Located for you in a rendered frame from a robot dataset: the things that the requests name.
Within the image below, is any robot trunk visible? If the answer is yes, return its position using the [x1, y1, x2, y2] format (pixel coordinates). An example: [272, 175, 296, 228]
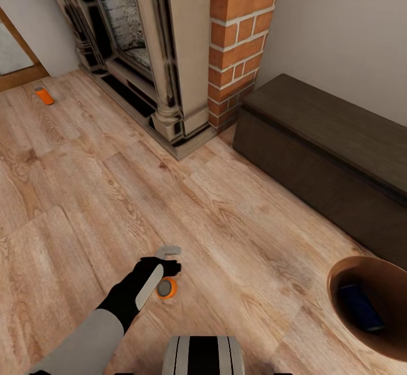
[162, 336, 245, 375]

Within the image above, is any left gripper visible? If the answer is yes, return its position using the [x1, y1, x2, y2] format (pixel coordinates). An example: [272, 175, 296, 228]
[160, 260, 181, 278]

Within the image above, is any trash can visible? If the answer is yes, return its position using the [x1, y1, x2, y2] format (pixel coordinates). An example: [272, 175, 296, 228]
[327, 255, 407, 362]

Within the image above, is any can of soda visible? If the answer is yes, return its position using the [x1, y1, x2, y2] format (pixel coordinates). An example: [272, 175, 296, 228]
[339, 284, 385, 332]
[35, 87, 54, 105]
[156, 277, 177, 300]

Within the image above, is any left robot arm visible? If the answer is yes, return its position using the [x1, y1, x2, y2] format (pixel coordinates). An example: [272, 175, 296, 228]
[25, 245, 181, 375]

